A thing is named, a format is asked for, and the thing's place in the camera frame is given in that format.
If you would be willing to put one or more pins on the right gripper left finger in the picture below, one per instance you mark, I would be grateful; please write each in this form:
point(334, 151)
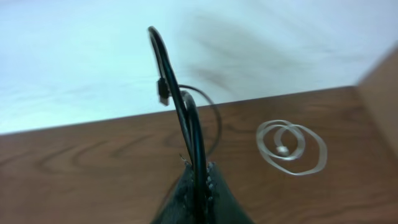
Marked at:
point(179, 206)

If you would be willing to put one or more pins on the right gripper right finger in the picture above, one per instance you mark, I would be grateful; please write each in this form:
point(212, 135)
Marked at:
point(222, 206)

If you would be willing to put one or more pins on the wooden side panel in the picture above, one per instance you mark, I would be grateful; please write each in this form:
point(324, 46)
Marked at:
point(378, 90)

